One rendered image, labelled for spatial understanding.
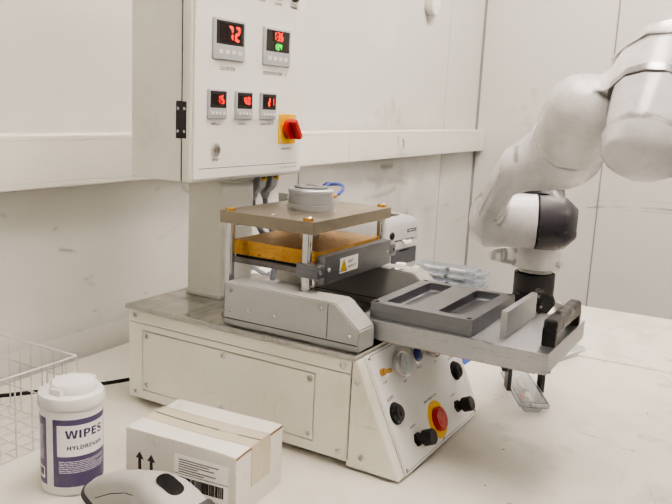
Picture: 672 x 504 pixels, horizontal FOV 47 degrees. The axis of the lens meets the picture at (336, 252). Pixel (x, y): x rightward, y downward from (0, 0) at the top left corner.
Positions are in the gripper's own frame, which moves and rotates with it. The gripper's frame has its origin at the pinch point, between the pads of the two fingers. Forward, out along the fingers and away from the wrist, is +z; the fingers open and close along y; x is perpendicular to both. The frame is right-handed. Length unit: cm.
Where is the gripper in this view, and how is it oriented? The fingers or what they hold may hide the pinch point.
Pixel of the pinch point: (525, 374)
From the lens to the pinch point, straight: 153.5
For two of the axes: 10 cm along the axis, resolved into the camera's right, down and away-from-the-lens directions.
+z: -0.5, 9.8, 1.8
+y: 10.0, 0.5, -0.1
